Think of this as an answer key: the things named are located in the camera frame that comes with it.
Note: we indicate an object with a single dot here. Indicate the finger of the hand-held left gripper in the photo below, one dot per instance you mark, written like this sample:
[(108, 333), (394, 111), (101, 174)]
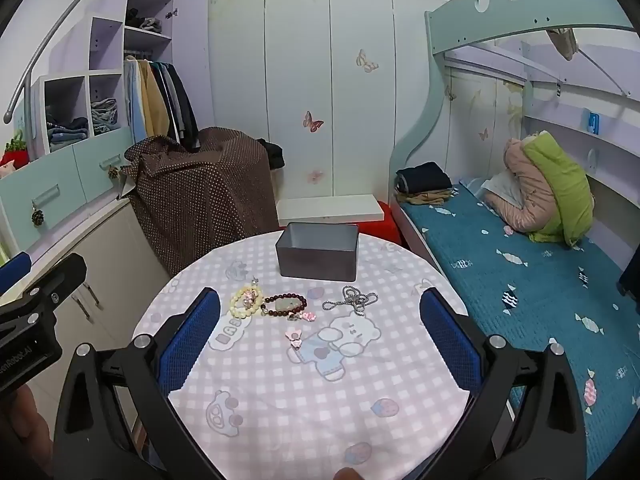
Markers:
[(60, 275), (14, 271)]

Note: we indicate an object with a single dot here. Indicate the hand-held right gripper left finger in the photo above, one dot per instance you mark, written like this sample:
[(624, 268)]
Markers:
[(195, 335)]

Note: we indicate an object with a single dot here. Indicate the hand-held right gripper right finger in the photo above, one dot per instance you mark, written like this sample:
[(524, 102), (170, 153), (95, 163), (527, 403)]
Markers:
[(450, 340)]

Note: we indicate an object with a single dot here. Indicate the pink and white kitty charm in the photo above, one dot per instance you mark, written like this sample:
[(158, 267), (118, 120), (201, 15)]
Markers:
[(295, 340)]

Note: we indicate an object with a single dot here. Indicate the grey metal box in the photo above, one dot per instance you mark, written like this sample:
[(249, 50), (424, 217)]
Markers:
[(317, 257)]

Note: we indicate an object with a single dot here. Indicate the pine cone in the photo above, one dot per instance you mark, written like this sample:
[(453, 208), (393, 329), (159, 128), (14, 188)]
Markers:
[(38, 217), (113, 172)]

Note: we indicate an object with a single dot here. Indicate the beige cabinet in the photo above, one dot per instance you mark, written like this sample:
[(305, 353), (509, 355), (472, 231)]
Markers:
[(115, 250)]

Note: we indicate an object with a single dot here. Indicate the blue printed bed sheet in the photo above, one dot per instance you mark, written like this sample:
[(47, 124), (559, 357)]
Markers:
[(540, 310)]

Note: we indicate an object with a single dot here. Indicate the teal drawers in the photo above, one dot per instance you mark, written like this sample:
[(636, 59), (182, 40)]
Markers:
[(75, 175)]

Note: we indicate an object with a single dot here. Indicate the small pink charm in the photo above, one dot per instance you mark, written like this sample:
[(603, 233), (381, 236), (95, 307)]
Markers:
[(307, 316)]

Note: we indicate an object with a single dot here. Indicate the red and green toy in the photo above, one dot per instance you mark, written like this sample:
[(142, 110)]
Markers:
[(14, 152)]

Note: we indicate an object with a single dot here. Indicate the red stool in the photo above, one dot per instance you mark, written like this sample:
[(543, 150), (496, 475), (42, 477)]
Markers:
[(385, 230)]

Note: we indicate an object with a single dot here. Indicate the pink checked tablecloth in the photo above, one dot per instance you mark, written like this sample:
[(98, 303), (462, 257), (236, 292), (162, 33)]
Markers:
[(300, 410)]

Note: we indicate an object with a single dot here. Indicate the brown polka-dot cloth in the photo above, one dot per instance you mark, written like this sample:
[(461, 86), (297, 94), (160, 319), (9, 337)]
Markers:
[(200, 200)]

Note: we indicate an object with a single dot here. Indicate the folded jeans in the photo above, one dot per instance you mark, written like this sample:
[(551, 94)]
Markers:
[(67, 132)]

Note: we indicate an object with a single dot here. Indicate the folded beige cloth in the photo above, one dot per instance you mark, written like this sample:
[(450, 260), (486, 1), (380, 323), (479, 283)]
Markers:
[(425, 198)]

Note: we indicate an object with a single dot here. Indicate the white cloth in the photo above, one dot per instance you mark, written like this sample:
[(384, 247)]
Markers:
[(502, 187)]

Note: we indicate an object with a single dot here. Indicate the folded light blue cloth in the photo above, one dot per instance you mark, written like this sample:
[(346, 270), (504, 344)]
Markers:
[(103, 115)]

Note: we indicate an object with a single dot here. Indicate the folded dark clothes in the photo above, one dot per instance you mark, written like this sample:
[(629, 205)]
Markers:
[(425, 175)]

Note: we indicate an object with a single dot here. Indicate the white board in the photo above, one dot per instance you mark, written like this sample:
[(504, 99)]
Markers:
[(325, 207)]

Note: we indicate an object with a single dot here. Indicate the green jacket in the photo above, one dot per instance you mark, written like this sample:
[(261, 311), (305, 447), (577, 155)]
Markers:
[(565, 185)]

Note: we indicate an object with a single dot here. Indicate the black garment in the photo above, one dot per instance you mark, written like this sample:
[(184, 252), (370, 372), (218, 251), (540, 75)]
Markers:
[(272, 155)]

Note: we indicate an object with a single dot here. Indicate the hanging clothes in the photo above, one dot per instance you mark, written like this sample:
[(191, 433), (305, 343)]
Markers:
[(160, 100)]

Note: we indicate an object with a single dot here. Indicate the small brown butterfly sticker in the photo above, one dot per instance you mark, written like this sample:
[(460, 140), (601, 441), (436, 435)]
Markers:
[(483, 134)]

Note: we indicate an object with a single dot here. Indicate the lavender shelf unit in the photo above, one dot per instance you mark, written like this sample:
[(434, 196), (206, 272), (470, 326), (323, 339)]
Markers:
[(107, 45)]

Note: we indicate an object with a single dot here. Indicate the pink butterfly sticker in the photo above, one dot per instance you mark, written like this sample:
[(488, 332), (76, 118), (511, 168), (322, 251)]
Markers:
[(313, 121)]

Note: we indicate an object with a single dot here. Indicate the metal handrail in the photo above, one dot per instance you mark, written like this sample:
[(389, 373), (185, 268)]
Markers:
[(60, 25)]

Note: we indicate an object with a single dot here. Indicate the dark folded items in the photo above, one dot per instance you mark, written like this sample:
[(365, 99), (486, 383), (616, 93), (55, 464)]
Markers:
[(142, 21)]

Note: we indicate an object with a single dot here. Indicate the beige butterfly sticker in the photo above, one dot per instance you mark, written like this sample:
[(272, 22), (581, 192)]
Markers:
[(366, 61)]

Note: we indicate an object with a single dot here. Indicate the white wardrobe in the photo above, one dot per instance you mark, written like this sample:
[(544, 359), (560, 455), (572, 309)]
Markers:
[(300, 60)]

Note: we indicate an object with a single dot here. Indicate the beige hanging cloth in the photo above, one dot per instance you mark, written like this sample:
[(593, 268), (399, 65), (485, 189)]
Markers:
[(562, 42)]

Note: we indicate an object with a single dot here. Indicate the teal bunk bed frame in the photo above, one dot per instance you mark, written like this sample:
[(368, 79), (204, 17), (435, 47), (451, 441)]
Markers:
[(450, 25)]

